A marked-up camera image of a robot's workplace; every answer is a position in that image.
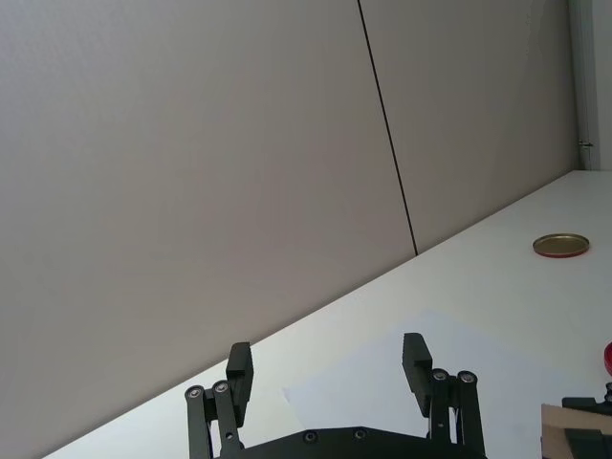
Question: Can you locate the white paper sheet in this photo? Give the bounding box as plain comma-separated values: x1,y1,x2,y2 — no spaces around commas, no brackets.
281,308,544,436

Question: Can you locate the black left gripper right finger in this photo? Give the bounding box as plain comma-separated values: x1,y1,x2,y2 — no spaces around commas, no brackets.
403,333,487,459

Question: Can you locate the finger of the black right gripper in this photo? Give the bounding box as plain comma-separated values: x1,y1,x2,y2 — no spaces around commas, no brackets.
561,380,612,415
563,427,609,459

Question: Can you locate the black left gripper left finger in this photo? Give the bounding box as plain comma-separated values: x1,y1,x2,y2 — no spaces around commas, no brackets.
185,341,255,459

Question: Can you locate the round gold lid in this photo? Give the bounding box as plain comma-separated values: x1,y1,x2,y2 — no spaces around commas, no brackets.
532,232,591,260

